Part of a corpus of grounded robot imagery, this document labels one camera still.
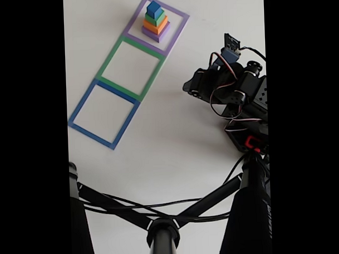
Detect dark gripper camera box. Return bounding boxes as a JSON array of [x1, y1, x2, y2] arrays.
[[215, 32, 243, 66]]

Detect red clamp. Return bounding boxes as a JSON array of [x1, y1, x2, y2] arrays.
[[244, 135, 264, 154]]

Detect green square frame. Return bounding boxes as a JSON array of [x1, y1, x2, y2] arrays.
[[95, 34, 167, 104]]

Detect small blue cube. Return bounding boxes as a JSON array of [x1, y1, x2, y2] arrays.
[[146, 0, 163, 19]]

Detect purple block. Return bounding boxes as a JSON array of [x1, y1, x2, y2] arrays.
[[141, 21, 172, 45]]

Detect thin black cable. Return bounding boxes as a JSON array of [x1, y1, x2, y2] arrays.
[[82, 187, 233, 227]]

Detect black tripod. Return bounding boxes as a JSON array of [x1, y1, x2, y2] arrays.
[[69, 154, 273, 254]]

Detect orange block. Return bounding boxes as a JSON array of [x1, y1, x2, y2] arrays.
[[143, 17, 169, 36]]

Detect purple square frame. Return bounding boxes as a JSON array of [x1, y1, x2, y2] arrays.
[[121, 0, 191, 57]]

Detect blue square frame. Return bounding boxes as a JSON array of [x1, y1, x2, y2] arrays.
[[66, 77, 143, 152]]

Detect green block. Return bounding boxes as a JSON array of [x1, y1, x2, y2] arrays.
[[144, 9, 166, 27]]

